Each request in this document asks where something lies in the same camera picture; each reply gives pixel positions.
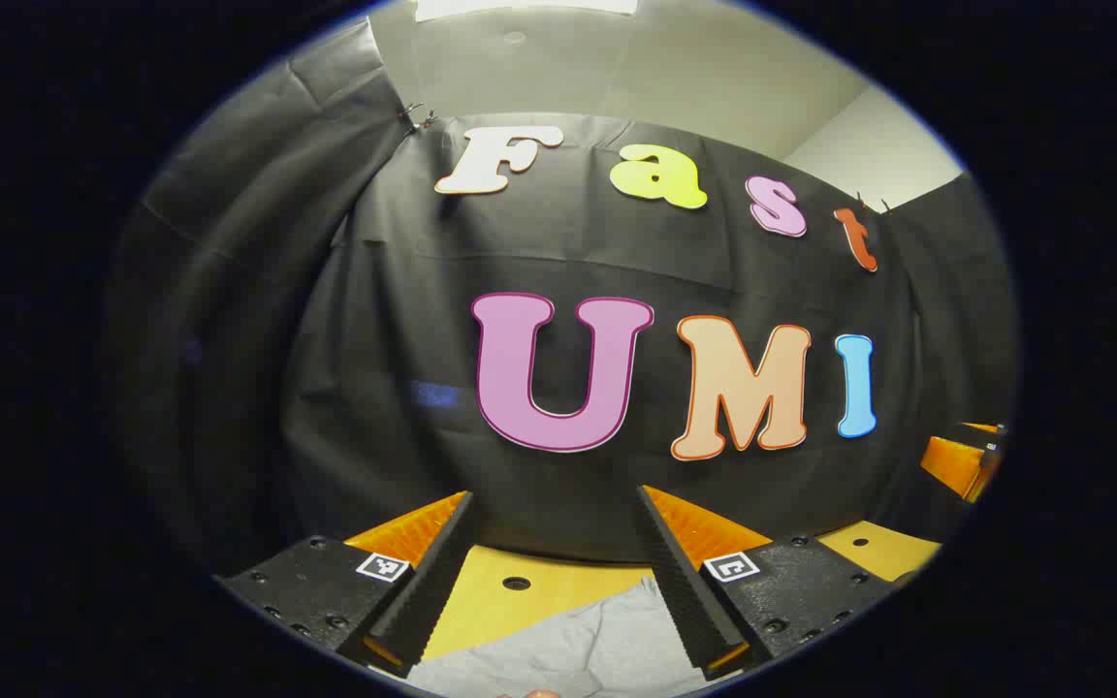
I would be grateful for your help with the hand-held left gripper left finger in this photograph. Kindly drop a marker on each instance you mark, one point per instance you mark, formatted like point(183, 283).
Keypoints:
point(423, 601)

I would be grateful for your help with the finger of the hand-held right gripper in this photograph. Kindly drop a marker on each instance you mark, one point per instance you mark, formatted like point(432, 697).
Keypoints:
point(951, 465)

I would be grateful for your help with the metal binder clip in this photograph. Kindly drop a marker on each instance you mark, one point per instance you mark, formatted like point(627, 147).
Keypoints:
point(416, 119)

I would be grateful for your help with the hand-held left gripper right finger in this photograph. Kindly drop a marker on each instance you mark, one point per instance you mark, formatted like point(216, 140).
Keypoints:
point(689, 601)

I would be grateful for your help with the black backdrop cloth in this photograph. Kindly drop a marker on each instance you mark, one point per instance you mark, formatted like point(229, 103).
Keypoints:
point(558, 252)

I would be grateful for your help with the grey zip sweatshirt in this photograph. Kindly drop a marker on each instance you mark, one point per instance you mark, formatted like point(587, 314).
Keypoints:
point(578, 650)

